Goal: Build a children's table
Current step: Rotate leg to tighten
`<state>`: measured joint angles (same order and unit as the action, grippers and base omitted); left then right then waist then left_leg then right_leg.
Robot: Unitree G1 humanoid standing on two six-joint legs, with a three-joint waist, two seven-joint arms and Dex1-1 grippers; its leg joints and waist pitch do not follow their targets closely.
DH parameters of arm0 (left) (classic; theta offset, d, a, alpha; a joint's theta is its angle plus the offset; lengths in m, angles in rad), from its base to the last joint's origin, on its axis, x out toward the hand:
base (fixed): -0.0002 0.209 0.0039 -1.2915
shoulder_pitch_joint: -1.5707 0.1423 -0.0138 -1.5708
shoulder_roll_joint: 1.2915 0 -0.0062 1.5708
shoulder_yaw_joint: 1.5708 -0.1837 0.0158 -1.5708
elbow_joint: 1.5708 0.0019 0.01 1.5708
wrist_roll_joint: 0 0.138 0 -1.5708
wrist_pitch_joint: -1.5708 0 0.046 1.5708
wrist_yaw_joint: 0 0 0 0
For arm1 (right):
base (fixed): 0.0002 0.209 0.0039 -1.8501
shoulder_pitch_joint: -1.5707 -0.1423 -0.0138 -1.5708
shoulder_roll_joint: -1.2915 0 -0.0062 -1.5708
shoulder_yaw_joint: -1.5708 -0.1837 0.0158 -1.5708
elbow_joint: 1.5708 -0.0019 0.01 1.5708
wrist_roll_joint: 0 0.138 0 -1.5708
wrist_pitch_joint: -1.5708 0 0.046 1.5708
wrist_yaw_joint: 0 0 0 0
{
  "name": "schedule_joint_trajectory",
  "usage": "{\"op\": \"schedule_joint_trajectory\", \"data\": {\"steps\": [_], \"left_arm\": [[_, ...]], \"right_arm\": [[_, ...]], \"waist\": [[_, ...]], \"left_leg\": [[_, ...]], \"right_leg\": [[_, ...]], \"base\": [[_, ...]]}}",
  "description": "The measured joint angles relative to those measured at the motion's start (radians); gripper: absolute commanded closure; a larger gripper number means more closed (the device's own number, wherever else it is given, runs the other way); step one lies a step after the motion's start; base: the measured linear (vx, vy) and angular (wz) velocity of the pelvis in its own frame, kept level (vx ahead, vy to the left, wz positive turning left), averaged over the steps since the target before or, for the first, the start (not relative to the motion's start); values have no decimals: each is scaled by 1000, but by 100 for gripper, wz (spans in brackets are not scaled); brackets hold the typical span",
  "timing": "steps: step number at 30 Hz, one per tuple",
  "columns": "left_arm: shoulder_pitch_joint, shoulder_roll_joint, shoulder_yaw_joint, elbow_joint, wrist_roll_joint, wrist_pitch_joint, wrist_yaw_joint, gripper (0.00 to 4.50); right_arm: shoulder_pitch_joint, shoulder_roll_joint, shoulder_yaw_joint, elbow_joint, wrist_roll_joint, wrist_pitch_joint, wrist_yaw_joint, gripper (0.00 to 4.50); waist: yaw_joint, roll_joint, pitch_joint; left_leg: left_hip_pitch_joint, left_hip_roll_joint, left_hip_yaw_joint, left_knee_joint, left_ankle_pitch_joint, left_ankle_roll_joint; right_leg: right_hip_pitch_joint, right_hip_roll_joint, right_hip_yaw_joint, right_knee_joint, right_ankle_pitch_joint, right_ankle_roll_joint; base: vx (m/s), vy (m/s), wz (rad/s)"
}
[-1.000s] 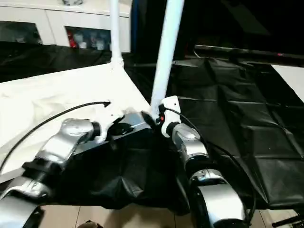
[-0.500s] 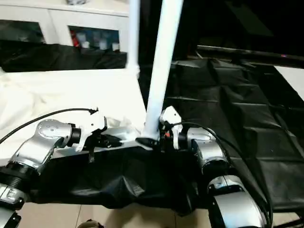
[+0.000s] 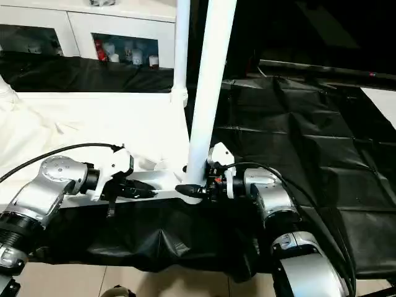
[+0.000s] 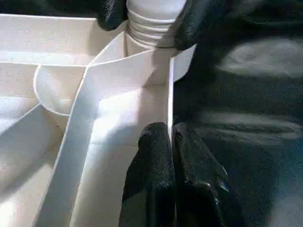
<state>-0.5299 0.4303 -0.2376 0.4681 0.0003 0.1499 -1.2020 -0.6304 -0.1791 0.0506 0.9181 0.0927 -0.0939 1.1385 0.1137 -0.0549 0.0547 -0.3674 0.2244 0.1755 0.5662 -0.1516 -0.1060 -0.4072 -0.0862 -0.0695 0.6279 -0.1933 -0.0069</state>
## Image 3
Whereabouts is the white plastic table top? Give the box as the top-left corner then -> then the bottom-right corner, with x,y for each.
0,77 -> 202,212

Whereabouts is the black plastic mat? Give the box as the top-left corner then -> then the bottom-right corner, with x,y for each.
0,51 -> 396,280

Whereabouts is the long black bar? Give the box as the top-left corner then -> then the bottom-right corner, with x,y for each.
259,60 -> 396,82

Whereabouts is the white cabinet with glass doors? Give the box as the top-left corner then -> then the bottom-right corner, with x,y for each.
0,0 -> 178,69

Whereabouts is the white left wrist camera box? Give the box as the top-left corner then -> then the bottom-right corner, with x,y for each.
88,147 -> 134,202

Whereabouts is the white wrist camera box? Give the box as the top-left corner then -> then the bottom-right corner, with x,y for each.
207,142 -> 237,200
88,147 -> 134,202

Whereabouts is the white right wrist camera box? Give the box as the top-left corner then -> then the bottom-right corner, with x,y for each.
207,142 -> 237,200

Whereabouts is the black left camera cable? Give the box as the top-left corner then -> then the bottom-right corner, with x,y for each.
0,143 -> 124,186

